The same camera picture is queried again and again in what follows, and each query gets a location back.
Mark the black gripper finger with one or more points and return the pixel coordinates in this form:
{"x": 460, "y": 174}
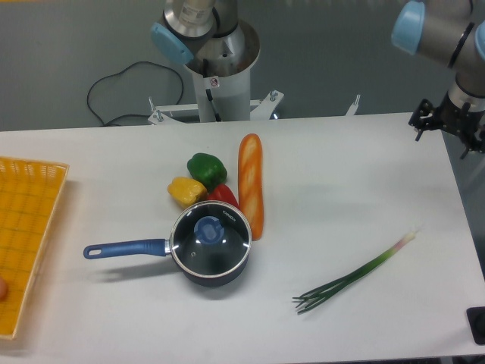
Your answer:
{"x": 473, "y": 142}
{"x": 423, "y": 119}

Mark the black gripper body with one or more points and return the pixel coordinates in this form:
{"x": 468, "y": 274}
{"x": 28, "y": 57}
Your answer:
{"x": 461, "y": 115}

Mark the glass lid blue knob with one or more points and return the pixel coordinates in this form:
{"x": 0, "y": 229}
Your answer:
{"x": 211, "y": 239}

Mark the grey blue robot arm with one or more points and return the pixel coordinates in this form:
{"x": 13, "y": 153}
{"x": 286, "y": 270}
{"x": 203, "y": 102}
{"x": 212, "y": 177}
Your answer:
{"x": 439, "y": 30}

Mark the black device at table corner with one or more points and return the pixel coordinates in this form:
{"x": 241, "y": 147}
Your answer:
{"x": 476, "y": 320}

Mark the orange baguette bread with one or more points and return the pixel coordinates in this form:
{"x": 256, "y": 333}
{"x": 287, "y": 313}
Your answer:
{"x": 250, "y": 186}

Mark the green spring onion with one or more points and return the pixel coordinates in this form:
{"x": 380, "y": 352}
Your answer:
{"x": 315, "y": 297}

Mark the red bell pepper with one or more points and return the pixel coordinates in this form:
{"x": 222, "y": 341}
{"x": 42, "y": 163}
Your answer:
{"x": 223, "y": 193}

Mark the green bell pepper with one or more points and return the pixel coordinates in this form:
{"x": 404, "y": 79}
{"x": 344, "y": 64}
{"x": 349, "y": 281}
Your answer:
{"x": 208, "y": 170}

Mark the yellow bell pepper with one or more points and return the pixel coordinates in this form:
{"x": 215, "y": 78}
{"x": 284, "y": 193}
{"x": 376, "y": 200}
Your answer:
{"x": 187, "y": 191}

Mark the yellow woven basket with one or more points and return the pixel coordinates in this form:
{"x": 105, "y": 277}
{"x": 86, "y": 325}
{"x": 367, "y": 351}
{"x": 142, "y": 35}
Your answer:
{"x": 30, "y": 191}

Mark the blue saucepan with handle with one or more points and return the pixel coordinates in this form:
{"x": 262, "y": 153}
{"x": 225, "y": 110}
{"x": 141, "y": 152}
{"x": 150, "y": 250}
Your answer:
{"x": 153, "y": 247}

